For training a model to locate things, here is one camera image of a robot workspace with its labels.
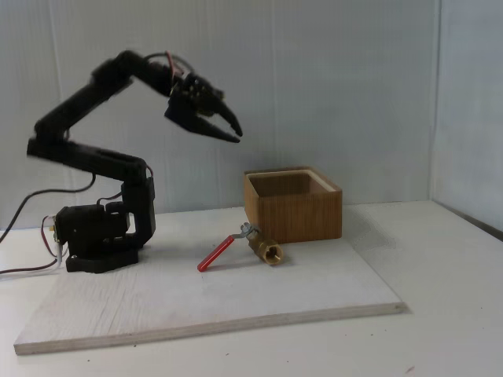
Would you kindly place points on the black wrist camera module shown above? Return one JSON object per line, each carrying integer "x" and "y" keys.
{"x": 175, "y": 112}

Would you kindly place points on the white painted plywood board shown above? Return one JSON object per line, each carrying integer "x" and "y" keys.
{"x": 177, "y": 298}

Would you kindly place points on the slatted wooden box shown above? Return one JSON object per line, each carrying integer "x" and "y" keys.
{"x": 302, "y": 216}

